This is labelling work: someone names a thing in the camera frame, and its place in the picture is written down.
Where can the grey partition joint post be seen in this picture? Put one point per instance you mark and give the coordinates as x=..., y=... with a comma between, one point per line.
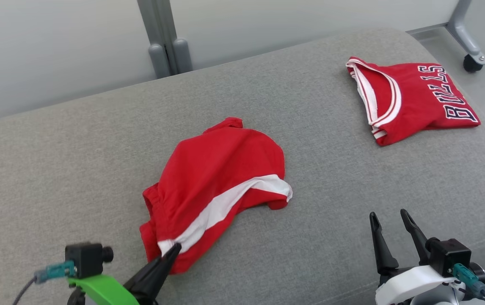
x=164, y=38

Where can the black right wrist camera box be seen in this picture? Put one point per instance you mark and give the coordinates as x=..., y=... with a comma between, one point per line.
x=447, y=256

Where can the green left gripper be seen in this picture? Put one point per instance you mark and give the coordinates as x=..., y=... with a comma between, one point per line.
x=103, y=292

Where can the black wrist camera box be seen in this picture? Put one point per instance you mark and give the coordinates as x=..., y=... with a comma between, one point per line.
x=84, y=258
x=447, y=256

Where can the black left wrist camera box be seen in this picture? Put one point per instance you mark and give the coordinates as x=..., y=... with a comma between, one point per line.
x=84, y=258

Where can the grey metal partition foot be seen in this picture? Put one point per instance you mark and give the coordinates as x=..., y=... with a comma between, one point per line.
x=458, y=25

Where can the red white-sleeved Bulls shirt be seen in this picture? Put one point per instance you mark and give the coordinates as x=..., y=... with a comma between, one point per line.
x=416, y=101

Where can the red shorts with white stripe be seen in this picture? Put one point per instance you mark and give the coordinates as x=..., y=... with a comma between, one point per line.
x=213, y=169

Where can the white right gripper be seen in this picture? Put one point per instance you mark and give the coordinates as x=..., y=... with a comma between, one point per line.
x=407, y=284

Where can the black caster wheel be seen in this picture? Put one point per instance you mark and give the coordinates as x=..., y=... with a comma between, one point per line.
x=472, y=64

